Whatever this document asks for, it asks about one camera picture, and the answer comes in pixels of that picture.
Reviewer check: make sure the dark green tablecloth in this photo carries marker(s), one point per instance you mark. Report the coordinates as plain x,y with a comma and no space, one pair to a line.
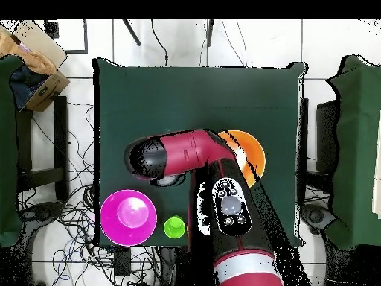
238,89

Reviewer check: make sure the brown cardboard box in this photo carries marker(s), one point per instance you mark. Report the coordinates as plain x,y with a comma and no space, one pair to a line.
47,92

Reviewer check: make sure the green plastic cup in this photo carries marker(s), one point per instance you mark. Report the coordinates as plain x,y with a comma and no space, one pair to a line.
174,228

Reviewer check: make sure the black stand leg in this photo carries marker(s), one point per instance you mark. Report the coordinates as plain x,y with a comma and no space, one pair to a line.
132,32
209,32

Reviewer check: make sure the tan cloth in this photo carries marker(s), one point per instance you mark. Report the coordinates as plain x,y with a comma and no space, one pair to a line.
38,62

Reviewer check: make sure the orange plastic bowl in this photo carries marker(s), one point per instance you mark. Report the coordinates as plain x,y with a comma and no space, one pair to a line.
253,149

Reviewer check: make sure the pink plastic bowl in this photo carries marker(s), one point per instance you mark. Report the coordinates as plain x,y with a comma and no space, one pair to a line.
128,217

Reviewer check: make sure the blue cloth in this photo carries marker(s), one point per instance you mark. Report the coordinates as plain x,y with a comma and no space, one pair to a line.
25,83

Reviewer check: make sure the black chair frame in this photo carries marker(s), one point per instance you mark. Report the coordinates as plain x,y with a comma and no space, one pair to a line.
61,149
326,134

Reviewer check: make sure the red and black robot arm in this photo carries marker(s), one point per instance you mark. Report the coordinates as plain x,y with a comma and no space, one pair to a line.
193,149

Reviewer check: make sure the black power box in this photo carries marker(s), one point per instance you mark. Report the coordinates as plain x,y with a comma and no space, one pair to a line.
122,262

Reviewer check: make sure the beige cardboard sheet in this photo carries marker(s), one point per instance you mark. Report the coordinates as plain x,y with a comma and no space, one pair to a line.
44,41

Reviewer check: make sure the grey metal frame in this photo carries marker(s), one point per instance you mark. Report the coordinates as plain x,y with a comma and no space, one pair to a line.
85,35

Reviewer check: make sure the green-covered side table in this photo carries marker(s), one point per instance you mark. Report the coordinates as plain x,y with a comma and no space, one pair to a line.
357,149
7,149

